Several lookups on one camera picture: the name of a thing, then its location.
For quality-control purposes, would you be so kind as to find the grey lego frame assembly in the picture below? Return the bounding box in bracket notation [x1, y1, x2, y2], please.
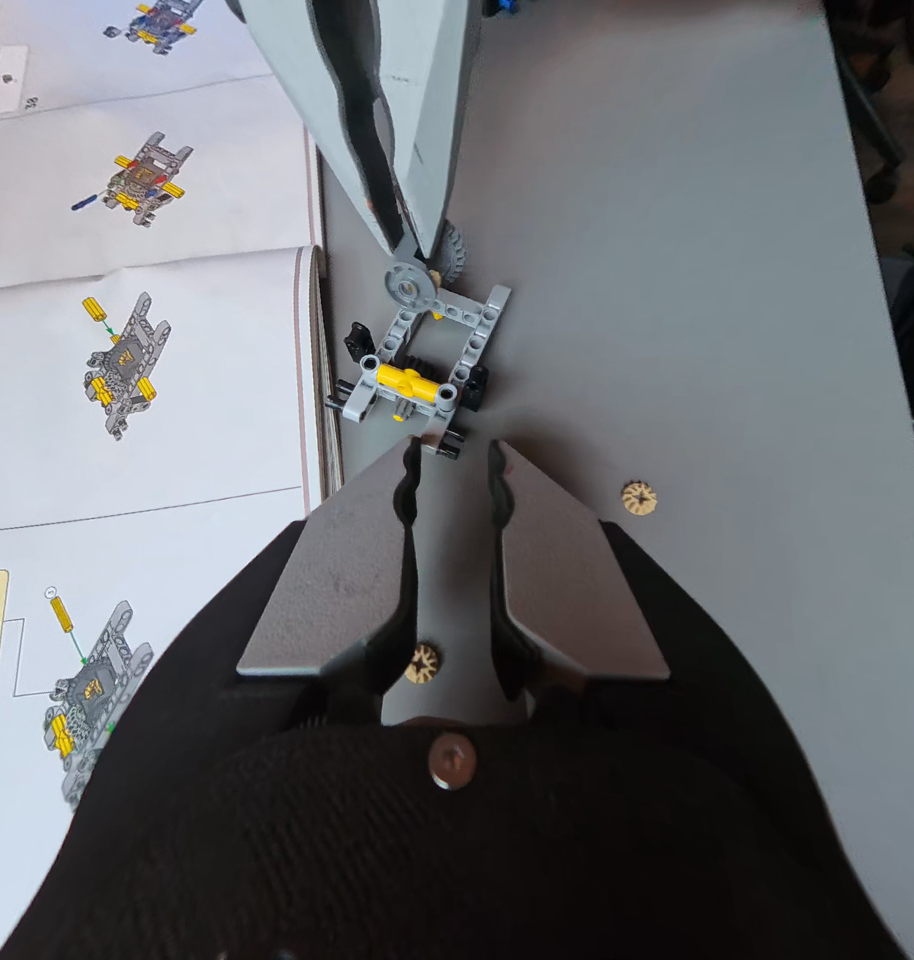
[325, 283, 514, 462]

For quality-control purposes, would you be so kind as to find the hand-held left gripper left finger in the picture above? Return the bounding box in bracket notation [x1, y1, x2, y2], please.
[235, 437, 425, 696]

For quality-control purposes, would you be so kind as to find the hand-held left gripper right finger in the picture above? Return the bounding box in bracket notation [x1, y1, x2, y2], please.
[488, 439, 671, 708]

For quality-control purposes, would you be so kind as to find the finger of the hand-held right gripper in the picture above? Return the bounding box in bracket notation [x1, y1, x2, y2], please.
[226, 0, 409, 256]
[363, 0, 486, 265]

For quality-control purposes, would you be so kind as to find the grey lego differential housing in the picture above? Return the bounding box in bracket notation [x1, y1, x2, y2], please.
[385, 221, 469, 305]

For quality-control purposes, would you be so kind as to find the lego instruction booklet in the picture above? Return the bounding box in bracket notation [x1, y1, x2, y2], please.
[0, 0, 345, 815]

